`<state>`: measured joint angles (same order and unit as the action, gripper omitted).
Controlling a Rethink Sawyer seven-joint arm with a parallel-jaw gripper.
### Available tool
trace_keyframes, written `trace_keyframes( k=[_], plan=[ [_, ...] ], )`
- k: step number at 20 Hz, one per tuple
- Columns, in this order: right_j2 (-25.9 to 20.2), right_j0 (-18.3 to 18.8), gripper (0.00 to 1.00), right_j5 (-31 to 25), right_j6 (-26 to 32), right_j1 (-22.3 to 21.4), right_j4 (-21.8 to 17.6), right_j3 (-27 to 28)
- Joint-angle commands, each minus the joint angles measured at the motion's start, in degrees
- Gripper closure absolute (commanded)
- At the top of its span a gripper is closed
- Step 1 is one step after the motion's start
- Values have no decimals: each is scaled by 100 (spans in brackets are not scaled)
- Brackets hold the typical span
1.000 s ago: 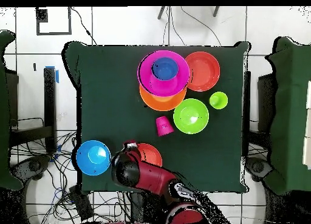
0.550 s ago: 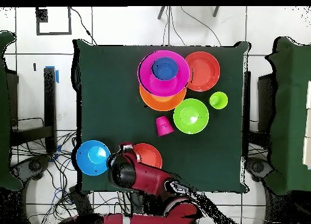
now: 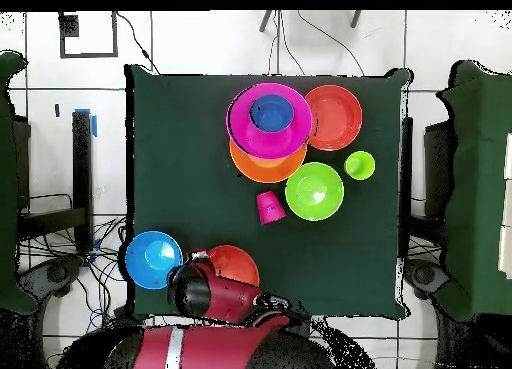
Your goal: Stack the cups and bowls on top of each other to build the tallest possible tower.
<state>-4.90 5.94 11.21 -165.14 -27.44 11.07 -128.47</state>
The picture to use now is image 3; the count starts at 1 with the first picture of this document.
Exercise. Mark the large orange bowl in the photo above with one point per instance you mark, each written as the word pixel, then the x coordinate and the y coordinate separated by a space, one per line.
pixel 268 172

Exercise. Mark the black square floor frame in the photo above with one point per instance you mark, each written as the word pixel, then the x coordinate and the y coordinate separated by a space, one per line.
pixel 115 33

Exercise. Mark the raspberry red cup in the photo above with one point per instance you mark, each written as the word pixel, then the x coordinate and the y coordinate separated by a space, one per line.
pixel 270 209

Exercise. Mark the black metal stand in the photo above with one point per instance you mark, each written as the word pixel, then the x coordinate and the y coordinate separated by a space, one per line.
pixel 82 177

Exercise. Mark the blue tape strip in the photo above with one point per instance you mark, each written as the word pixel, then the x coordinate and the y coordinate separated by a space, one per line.
pixel 94 126

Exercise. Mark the dark green table cloth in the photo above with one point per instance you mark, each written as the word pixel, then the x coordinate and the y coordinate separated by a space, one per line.
pixel 180 165

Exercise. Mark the white box stack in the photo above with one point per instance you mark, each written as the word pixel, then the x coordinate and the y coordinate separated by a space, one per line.
pixel 507 245

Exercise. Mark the large pink bowl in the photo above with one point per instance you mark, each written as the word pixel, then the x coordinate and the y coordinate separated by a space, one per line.
pixel 240 125

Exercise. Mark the light blue bowl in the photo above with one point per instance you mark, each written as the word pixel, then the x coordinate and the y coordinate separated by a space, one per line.
pixel 148 265

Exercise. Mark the black pedestal foot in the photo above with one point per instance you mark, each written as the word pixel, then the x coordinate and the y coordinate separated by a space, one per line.
pixel 56 273
pixel 426 277

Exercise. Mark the red-orange bowl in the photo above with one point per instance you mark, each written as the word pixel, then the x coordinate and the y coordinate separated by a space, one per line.
pixel 236 265
pixel 338 117

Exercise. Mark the small dark blue bowl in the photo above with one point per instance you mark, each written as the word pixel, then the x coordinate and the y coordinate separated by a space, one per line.
pixel 272 115

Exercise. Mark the light green cup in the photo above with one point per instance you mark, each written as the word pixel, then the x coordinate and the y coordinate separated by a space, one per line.
pixel 359 165

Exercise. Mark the black power brick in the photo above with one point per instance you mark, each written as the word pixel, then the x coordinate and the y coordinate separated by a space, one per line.
pixel 122 315

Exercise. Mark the green bowl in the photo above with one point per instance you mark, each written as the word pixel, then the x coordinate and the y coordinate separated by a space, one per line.
pixel 314 191

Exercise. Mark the grey tripod leg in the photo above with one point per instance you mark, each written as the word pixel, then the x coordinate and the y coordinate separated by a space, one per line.
pixel 266 22
pixel 355 19

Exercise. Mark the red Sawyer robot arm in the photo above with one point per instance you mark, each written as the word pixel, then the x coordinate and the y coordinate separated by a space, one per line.
pixel 224 345

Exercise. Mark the green clothed side table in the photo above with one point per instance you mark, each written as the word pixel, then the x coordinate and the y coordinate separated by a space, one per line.
pixel 476 185
pixel 8 185

